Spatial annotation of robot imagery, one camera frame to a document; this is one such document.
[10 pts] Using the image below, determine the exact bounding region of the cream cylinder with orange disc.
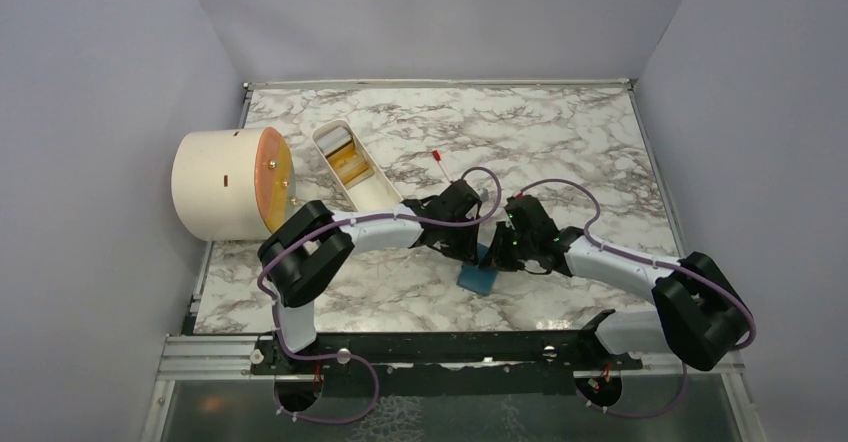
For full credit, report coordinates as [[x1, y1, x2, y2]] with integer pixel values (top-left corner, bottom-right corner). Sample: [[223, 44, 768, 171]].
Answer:
[[171, 127, 294, 241]]

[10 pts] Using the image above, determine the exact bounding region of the aluminium frame rail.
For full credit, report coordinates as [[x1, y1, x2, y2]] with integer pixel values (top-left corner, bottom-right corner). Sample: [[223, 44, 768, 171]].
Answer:
[[137, 332, 266, 442]]

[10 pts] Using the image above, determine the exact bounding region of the blue leather card holder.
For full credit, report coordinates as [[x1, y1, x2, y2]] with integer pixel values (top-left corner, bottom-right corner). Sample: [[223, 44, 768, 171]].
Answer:
[[456, 262, 499, 297]]

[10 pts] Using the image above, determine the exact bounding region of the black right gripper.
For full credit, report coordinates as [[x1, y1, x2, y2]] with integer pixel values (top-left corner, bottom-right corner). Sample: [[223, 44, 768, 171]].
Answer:
[[480, 220, 535, 272]]

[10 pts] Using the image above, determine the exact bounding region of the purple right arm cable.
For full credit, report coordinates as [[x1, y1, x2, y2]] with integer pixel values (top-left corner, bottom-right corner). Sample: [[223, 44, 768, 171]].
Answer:
[[513, 178, 758, 422]]

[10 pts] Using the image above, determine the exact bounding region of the small red white pen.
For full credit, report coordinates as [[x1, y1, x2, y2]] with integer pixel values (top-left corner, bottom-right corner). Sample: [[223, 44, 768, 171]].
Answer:
[[431, 150, 454, 182]]

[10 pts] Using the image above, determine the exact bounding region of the white oblong plastic tray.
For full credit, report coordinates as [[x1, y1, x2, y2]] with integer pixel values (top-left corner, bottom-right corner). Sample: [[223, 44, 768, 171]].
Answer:
[[311, 120, 403, 211]]

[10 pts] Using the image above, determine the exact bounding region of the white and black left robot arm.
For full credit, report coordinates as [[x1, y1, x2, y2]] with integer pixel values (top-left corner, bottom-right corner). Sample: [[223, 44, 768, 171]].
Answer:
[[257, 180, 482, 373]]

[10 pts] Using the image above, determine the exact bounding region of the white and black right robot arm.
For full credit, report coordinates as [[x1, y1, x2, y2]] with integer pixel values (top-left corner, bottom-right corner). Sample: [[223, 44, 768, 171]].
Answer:
[[480, 195, 755, 371]]

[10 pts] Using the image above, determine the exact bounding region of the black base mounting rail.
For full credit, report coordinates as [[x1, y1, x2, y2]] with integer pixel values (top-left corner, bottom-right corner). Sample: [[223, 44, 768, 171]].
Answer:
[[250, 330, 642, 397]]

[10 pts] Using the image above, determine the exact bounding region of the stack of cards in tray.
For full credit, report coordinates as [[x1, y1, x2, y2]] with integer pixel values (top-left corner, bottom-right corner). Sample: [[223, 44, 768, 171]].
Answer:
[[316, 127, 374, 189]]

